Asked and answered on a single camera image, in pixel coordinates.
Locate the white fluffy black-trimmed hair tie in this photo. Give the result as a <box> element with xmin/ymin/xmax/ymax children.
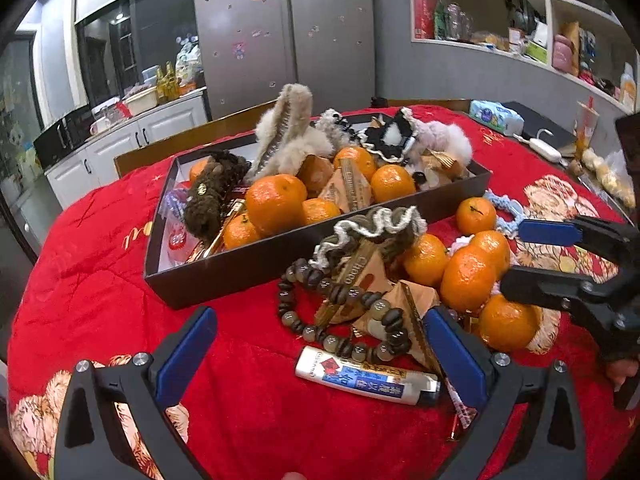
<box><xmin>315</xmin><ymin>109</ymin><xmax>361</xmax><ymax>141</ymax></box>

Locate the red gift box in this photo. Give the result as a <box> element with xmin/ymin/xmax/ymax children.
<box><xmin>412</xmin><ymin>0</ymin><xmax>438</xmax><ymax>41</ymax></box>

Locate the beige fluffy hair claw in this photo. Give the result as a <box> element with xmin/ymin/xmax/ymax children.
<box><xmin>250</xmin><ymin>82</ymin><xmax>336</xmax><ymax>181</ymax></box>

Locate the white plastic basin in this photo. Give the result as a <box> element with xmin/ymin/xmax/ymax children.
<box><xmin>124</xmin><ymin>87</ymin><xmax>158</xmax><ymax>117</ymax></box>

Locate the blue crochet scrunchie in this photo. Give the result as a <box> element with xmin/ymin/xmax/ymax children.
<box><xmin>484</xmin><ymin>189</ymin><xmax>526</xmax><ymax>233</ymax></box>

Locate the clear plastic packet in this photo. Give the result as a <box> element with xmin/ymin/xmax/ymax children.
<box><xmin>161</xmin><ymin>185</ymin><xmax>193</xmax><ymax>223</ymax></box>

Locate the black and white lace scrunchie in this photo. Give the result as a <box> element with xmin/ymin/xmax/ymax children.
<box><xmin>357</xmin><ymin>107</ymin><xmax>421</xmax><ymax>163</ymax></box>

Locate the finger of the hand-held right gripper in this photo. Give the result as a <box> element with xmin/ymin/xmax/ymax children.
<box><xmin>500</xmin><ymin>266</ymin><xmax>624</xmax><ymax>334</ymax></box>
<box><xmin>517</xmin><ymin>215</ymin><xmax>640</xmax><ymax>267</ymax></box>

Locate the glossy brown packet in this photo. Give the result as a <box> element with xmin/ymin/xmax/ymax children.
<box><xmin>297</xmin><ymin>154</ymin><xmax>335</xmax><ymax>196</ymax></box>

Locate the brown bead bracelet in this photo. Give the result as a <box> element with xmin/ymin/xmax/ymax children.
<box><xmin>277</xmin><ymin>258</ymin><xmax>412</xmax><ymax>363</ymax></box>

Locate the pink container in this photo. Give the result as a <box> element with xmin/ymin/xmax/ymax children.
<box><xmin>552</xmin><ymin>34</ymin><xmax>576</xmax><ymax>76</ymax></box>

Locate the red patterned stick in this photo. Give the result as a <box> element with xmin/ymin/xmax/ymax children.
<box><xmin>440</xmin><ymin>375</ymin><xmax>481</xmax><ymax>443</ymax></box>

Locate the pale pink fluffy hair tie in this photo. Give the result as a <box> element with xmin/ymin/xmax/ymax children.
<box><xmin>410</xmin><ymin>120</ymin><xmax>475</xmax><ymax>166</ymax></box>

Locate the silver two-door refrigerator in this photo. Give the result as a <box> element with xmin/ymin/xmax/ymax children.
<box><xmin>192</xmin><ymin>0</ymin><xmax>377</xmax><ymax>121</ymax></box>

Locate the glass sliding door with stickers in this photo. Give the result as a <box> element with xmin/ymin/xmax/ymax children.
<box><xmin>0</xmin><ymin>30</ymin><xmax>56</xmax><ymax>271</ymax></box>

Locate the brown scrunchie with cream trim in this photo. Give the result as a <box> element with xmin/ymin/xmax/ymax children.
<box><xmin>309</xmin><ymin>205</ymin><xmax>426</xmax><ymax>268</ymax></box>

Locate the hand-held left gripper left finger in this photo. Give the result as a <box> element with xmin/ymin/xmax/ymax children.
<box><xmin>54</xmin><ymin>306</ymin><xmax>218</xmax><ymax>480</ymax></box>

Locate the black book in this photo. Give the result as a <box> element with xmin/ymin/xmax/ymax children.
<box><xmin>501</xmin><ymin>101</ymin><xmax>578</xmax><ymax>148</ymax></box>

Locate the blue wet wipes pack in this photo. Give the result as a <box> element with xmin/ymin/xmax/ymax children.
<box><xmin>468</xmin><ymin>100</ymin><xmax>525</xmax><ymax>137</ymax></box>

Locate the clear plastic bag of food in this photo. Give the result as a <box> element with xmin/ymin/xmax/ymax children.
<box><xmin>582</xmin><ymin>147</ymin><xmax>636</xmax><ymax>208</ymax></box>

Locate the white wall shelf unit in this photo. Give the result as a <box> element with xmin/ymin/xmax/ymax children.
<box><xmin>407</xmin><ymin>0</ymin><xmax>640</xmax><ymax>116</ymax></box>

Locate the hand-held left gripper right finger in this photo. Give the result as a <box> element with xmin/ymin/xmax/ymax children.
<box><xmin>424</xmin><ymin>306</ymin><xmax>588</xmax><ymax>480</ymax></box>

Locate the white kitchen cabinet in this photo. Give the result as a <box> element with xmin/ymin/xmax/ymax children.
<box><xmin>45</xmin><ymin>87</ymin><xmax>208</xmax><ymax>211</ymax></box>

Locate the person's right hand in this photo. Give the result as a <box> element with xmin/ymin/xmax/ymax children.
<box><xmin>606</xmin><ymin>359</ymin><xmax>635</xmax><ymax>393</ymax></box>

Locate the clear glass jar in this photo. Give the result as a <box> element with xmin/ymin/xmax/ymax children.
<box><xmin>442</xmin><ymin>2</ymin><xmax>473</xmax><ymax>41</ymax></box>

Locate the beige snack packet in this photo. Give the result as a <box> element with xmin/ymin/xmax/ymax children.
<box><xmin>422</xmin><ymin>152</ymin><xmax>471</xmax><ymax>181</ymax></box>

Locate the dark brown cardboard box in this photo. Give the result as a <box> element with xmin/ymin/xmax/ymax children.
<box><xmin>143</xmin><ymin>112</ymin><xmax>493</xmax><ymax>311</ymax></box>

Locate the brown fluffy hair claw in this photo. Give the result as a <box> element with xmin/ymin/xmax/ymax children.
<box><xmin>182</xmin><ymin>150</ymin><xmax>251</xmax><ymax>241</ymax></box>

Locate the red and white round packet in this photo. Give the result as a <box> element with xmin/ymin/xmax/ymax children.
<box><xmin>167</xmin><ymin>225</ymin><xmax>198</xmax><ymax>261</ymax></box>

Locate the bubble tea cup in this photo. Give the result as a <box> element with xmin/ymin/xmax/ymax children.
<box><xmin>575</xmin><ymin>96</ymin><xmax>601</xmax><ymax>161</ymax></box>

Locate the black microwave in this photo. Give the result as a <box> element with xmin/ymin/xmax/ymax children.
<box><xmin>32</xmin><ymin>107</ymin><xmax>93</xmax><ymax>168</ymax></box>

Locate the white power adapter with cable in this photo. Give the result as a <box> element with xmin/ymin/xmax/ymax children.
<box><xmin>512</xmin><ymin>127</ymin><xmax>563</xmax><ymax>162</ymax></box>

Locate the white and blue lighter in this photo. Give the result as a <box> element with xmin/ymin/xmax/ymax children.
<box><xmin>294</xmin><ymin>346</ymin><xmax>442</xmax><ymax>407</ymax></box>

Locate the white plastic bag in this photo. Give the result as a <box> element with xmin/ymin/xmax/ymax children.
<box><xmin>175</xmin><ymin>42</ymin><xmax>203</xmax><ymax>93</ymax></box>

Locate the red printed bear blanket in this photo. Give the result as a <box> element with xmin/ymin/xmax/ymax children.
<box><xmin>7</xmin><ymin>104</ymin><xmax>638</xmax><ymax>480</ymax></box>

